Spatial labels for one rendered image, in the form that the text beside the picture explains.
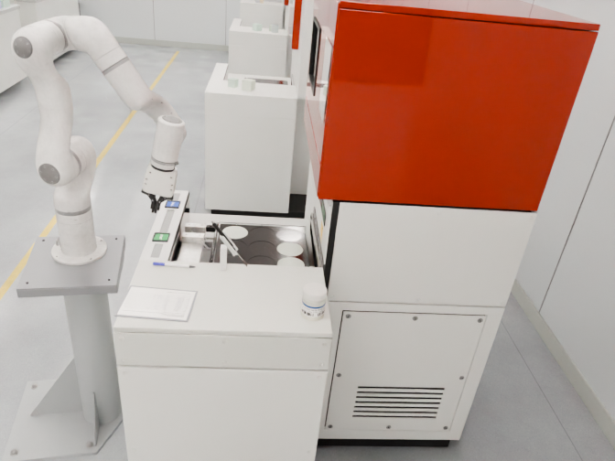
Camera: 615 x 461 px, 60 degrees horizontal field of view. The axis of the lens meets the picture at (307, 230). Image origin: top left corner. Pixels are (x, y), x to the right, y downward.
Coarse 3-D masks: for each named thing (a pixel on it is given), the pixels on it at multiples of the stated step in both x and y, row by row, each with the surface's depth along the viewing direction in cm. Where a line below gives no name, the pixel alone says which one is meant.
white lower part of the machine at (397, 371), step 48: (336, 336) 199; (384, 336) 200; (432, 336) 202; (480, 336) 204; (336, 384) 212; (384, 384) 213; (432, 384) 215; (336, 432) 226; (384, 432) 228; (432, 432) 230
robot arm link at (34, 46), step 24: (48, 24) 154; (24, 48) 147; (48, 48) 151; (48, 72) 154; (48, 96) 160; (48, 120) 164; (72, 120) 169; (48, 144) 166; (48, 168) 167; (72, 168) 171
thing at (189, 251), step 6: (204, 234) 211; (186, 246) 203; (192, 246) 203; (198, 246) 203; (180, 252) 198; (186, 252) 199; (192, 252) 199; (198, 252) 199; (180, 258) 195; (186, 258) 196; (192, 258) 196; (198, 258) 196
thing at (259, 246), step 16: (224, 224) 216; (240, 240) 206; (256, 240) 208; (272, 240) 209; (288, 240) 210; (304, 240) 211; (256, 256) 197; (272, 256) 198; (288, 256) 199; (304, 256) 200
